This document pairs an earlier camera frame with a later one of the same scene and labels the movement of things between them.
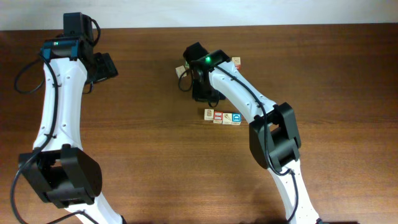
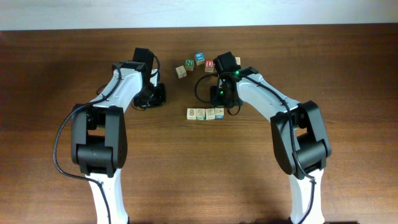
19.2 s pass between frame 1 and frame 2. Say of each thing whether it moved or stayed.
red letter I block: moved
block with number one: stayed
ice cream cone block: moved
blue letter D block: moved
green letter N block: stayed
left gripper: moved
